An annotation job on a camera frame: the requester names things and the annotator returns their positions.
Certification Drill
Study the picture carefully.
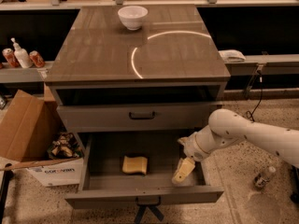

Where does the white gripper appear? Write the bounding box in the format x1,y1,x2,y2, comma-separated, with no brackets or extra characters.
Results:
172,126,233,184

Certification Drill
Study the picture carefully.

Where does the yellow sponge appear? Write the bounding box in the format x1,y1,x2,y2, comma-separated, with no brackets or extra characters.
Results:
122,156,148,175

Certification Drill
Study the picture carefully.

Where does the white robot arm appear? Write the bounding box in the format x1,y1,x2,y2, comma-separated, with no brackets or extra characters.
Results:
172,108,299,184

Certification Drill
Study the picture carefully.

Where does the closed top drawer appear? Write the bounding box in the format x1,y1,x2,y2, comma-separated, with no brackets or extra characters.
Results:
57,102,221,133

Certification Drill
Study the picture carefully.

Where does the open middle drawer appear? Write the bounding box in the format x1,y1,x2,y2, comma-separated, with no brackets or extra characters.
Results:
65,130,223,209

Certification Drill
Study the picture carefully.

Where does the grey drawer cabinet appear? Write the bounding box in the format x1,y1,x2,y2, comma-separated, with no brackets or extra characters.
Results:
45,4,232,210

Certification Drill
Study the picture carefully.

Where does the clear plastic bottle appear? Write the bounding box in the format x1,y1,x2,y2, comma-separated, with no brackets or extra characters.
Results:
253,166,277,189

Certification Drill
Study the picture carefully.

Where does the black stand at right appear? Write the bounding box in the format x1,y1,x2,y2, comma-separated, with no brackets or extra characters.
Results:
290,166,299,204

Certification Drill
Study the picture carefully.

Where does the colourful toy in box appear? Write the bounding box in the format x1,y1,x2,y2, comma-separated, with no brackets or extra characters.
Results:
47,133,83,160

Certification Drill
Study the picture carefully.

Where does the white ceramic bowl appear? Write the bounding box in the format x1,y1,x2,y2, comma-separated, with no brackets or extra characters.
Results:
118,6,149,31

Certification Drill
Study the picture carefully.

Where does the brown cardboard box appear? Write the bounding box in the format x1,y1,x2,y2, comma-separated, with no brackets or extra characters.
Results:
0,90,83,187

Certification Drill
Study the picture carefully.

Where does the right red soda can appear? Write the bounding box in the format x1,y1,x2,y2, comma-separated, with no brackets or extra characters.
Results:
29,50,46,68

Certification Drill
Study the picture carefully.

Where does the red soda can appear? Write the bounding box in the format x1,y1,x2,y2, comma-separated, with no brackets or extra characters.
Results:
2,49,20,68
29,50,46,68

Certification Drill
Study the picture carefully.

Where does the black pole at left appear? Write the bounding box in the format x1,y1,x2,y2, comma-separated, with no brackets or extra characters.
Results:
0,163,14,221

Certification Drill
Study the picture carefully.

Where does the white pump bottle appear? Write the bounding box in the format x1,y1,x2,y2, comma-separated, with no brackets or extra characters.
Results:
11,37,33,68

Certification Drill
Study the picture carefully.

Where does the left red soda can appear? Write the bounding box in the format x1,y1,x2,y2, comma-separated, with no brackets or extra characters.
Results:
2,49,20,68

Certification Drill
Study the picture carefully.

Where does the black power cable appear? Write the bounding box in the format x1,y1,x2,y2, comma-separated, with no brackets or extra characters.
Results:
245,70,264,122

